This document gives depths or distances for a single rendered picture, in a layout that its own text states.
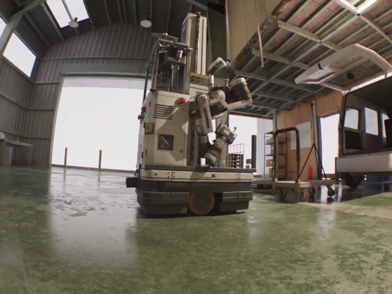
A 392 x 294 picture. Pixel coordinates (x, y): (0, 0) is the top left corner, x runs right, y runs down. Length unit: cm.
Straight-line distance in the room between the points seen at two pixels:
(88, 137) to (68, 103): 215
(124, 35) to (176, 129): 874
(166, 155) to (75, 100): 979
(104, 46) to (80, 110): 330
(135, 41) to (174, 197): 874
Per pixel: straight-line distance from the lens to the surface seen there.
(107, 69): 855
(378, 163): 332
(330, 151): 906
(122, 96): 1023
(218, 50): 589
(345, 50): 273
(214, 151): 128
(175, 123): 130
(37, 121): 956
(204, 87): 158
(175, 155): 127
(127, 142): 965
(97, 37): 1007
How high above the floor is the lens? 31
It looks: 6 degrees up
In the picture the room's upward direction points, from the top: 2 degrees clockwise
